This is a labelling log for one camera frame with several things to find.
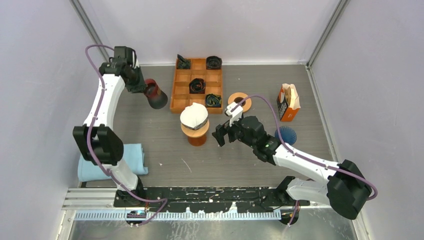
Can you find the white paper coffee filter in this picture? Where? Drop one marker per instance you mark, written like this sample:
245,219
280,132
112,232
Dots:
194,114

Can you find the orange glass carafe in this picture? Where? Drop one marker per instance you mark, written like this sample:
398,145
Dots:
197,141

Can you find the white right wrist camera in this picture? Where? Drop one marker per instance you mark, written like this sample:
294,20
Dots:
234,111

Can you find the orange coffee filter box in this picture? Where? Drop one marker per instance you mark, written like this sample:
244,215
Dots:
288,102

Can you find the wooden ring dripper stand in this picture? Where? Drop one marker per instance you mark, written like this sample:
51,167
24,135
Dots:
195,133

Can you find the black dripper top-right compartment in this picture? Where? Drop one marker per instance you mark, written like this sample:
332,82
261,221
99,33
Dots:
213,63

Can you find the blue ribbed dripper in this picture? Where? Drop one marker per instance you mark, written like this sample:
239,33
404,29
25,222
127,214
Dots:
288,135

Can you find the red black carafe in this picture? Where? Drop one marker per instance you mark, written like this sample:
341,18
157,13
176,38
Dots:
157,99

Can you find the orange compartment tray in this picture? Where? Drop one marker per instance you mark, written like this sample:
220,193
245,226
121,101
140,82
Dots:
181,94

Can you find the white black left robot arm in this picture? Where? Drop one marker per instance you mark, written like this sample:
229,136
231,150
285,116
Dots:
96,139

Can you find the black dripper middle compartment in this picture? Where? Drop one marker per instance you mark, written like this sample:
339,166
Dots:
197,86

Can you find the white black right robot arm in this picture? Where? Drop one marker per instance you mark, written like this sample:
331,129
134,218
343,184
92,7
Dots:
339,185

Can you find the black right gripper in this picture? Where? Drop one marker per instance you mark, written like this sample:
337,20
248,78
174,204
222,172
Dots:
221,131

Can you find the wooden ring holder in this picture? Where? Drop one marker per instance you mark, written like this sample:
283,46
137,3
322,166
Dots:
237,97

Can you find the black dripper top-left compartment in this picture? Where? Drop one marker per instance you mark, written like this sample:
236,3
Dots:
183,63

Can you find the light blue folded cloth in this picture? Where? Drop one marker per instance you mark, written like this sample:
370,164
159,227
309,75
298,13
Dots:
133,155

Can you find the clear grey ribbed dripper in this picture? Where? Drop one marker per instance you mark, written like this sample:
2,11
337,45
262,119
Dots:
197,127

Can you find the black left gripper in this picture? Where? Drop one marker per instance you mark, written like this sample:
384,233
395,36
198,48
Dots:
141,86

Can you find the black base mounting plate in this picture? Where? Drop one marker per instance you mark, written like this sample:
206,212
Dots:
218,199

